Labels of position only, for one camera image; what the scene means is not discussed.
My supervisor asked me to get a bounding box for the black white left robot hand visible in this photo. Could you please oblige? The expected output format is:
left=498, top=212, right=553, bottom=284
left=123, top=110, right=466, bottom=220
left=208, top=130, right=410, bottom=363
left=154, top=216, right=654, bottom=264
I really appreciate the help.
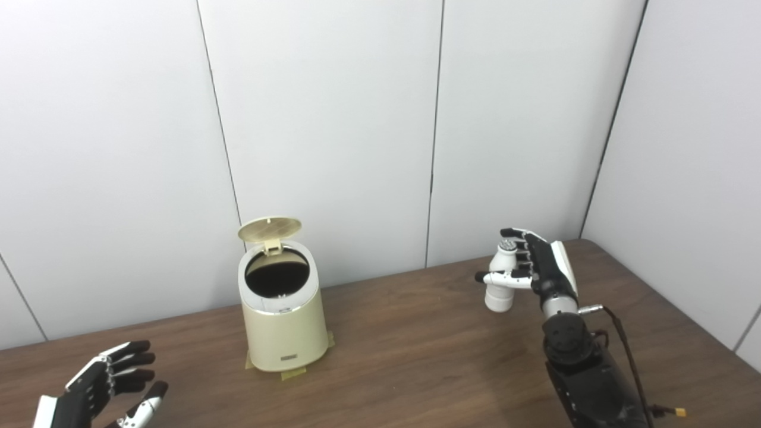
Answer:
left=33, top=340, right=169, bottom=428

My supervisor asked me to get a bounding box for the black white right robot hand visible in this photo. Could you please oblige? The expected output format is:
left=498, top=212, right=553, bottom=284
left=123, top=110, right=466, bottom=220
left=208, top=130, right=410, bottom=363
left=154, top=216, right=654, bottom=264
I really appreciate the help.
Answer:
left=474, top=228, right=579, bottom=307

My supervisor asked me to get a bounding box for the small white plastic bottle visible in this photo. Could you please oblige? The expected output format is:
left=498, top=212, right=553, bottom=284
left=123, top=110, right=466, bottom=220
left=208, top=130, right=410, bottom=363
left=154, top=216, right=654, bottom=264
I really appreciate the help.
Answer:
left=485, top=240, right=519, bottom=313

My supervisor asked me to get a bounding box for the round cream bin lid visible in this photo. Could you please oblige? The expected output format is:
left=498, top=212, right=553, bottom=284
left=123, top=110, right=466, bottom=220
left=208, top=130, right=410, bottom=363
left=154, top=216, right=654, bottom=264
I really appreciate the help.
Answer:
left=238, top=216, right=302, bottom=256

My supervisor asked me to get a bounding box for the cream-colored trash bin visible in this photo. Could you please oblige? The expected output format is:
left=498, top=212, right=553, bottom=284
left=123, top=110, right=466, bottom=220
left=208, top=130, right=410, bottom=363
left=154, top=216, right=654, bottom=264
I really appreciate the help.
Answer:
left=238, top=240, right=329, bottom=373

